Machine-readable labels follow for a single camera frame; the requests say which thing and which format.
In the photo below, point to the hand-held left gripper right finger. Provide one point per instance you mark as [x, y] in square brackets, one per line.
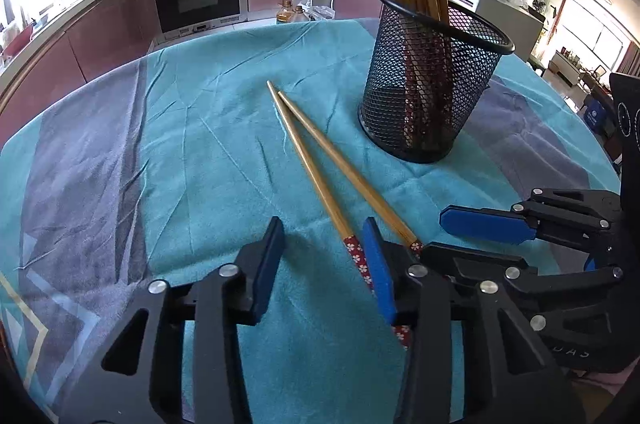
[380, 274]

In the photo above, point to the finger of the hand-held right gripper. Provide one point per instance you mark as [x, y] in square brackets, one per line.
[485, 224]
[475, 261]

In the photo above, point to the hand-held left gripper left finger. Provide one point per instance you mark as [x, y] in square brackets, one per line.
[269, 269]

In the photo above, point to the wooden chopstick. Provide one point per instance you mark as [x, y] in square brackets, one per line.
[305, 163]
[345, 168]

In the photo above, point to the black mesh holder cup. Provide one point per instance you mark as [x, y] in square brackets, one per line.
[465, 73]

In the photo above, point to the blue bin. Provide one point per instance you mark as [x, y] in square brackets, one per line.
[595, 114]

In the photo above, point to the teal and grey printed cloth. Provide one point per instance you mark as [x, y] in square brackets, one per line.
[200, 128]

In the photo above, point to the white bar counter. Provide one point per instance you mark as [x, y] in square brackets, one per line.
[495, 3]

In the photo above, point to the yellow cooking oil bottle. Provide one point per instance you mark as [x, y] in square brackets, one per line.
[285, 12]

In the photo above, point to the clear plastic bag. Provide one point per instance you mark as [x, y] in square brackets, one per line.
[321, 13]

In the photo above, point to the pink base cabinets with worktop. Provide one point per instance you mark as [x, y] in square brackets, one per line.
[90, 48]

